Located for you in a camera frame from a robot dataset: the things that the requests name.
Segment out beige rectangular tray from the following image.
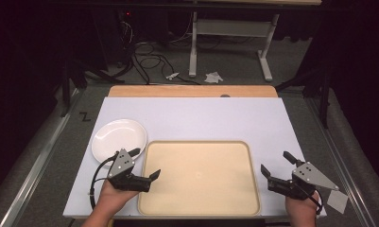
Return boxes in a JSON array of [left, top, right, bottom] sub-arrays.
[[137, 140, 262, 217]]

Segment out white round plate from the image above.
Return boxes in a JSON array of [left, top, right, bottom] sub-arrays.
[[91, 118, 147, 166]]

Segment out white metal table frame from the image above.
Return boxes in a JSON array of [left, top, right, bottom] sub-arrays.
[[188, 11, 281, 82]]

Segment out wooden table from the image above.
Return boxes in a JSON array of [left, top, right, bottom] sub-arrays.
[[107, 84, 279, 98]]

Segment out crumpled white paper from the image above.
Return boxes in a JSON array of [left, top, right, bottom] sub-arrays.
[[204, 71, 224, 84]]

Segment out aluminium floor rail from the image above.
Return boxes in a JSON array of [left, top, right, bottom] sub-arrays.
[[304, 97, 374, 227], [0, 88, 84, 227]]

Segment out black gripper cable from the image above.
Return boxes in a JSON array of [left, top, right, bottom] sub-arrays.
[[88, 152, 119, 211], [294, 181, 323, 217]]

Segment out white board table cover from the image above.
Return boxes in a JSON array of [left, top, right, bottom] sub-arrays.
[[62, 96, 327, 219]]

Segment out black floor cables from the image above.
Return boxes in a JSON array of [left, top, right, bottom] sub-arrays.
[[131, 41, 201, 86]]

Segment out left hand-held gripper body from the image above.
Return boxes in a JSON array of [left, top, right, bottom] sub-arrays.
[[106, 148, 153, 193]]

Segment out person's right hand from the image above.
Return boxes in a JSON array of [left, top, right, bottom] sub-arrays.
[[284, 190, 321, 218]]

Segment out white paper sheet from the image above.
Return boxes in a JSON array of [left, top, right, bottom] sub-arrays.
[[326, 189, 349, 215]]

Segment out black metal stand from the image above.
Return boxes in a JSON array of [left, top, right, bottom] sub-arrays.
[[60, 60, 126, 118], [275, 67, 334, 129]]

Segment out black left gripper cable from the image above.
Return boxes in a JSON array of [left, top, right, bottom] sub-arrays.
[[88, 152, 119, 211]]

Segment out person's left hand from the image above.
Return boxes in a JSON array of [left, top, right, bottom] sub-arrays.
[[96, 179, 141, 210]]

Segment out dark device with red light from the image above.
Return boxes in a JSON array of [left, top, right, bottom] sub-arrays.
[[115, 9, 138, 69]]

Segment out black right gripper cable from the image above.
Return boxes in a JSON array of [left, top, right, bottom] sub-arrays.
[[294, 181, 323, 217]]

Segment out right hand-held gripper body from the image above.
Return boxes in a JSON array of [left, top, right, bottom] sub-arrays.
[[267, 159, 340, 201]]

